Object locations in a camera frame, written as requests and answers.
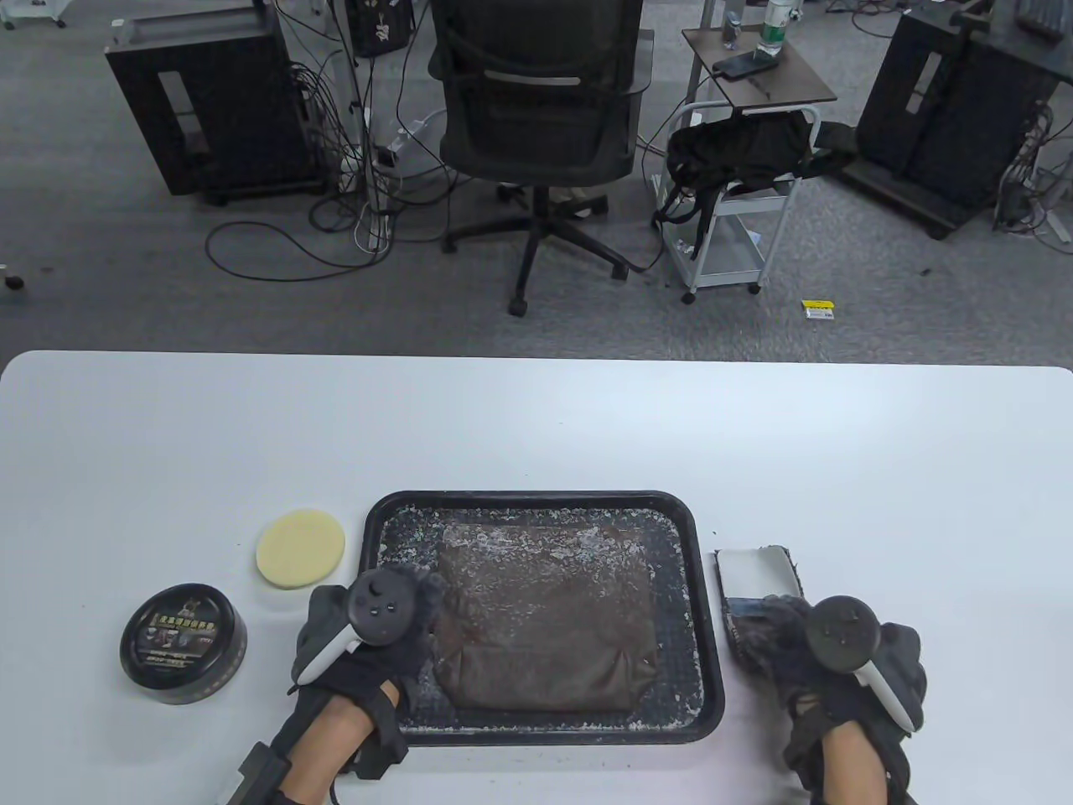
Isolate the brown leather bag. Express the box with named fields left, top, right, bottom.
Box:
left=432, top=522, right=659, bottom=715

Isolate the person's right forearm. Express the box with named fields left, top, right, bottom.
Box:
left=788, top=721, right=910, bottom=805

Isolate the black wheeled cabinet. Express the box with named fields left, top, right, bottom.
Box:
left=105, top=0, right=324, bottom=206
left=842, top=0, right=1073, bottom=240

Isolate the black pouch white print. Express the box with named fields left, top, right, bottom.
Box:
left=344, top=0, right=416, bottom=58

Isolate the clear bottle green label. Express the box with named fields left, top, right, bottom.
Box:
left=759, top=0, right=796, bottom=58

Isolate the black looped floor cable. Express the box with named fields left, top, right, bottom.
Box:
left=205, top=220, right=395, bottom=282

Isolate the person's left hand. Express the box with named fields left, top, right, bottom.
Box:
left=289, top=566, right=449, bottom=714

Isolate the black mesh office chair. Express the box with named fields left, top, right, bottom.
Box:
left=429, top=0, right=656, bottom=318

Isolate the black leather care cream tin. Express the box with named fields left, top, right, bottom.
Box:
left=119, top=583, right=249, bottom=705

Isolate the person's right hand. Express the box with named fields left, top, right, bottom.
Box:
left=738, top=594, right=927, bottom=764

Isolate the black wrist camera unit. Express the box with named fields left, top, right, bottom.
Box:
left=231, top=738, right=294, bottom=805

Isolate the white grey cloth swatch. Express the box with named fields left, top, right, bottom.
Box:
left=714, top=545, right=810, bottom=663

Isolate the tangled cable bundle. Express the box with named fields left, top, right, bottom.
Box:
left=993, top=101, right=1073, bottom=252

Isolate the person's left forearm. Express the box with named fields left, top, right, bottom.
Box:
left=231, top=679, right=412, bottom=805

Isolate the black white hand controller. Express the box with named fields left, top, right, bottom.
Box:
left=292, top=569, right=427, bottom=687
left=805, top=595, right=916, bottom=735

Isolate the white rolling cart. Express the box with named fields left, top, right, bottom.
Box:
left=662, top=101, right=821, bottom=304

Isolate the black plastic tray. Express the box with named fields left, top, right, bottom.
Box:
left=356, top=491, right=726, bottom=747

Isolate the black backpack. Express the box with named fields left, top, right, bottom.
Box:
left=652, top=112, right=858, bottom=257

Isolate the brown side table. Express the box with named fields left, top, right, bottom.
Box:
left=682, top=25, right=837, bottom=110

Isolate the white wheeled base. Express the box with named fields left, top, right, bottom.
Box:
left=0, top=0, right=68, bottom=30

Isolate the white desk leg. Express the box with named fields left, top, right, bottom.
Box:
left=331, top=0, right=378, bottom=219

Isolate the white power strip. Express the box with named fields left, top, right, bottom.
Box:
left=356, top=205, right=395, bottom=252

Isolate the black smartphone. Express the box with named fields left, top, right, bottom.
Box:
left=714, top=52, right=780, bottom=81

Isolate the yellow round sponge pad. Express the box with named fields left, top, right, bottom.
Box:
left=255, top=508, right=347, bottom=591

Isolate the black cable bundle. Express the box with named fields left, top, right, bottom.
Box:
left=277, top=0, right=374, bottom=231

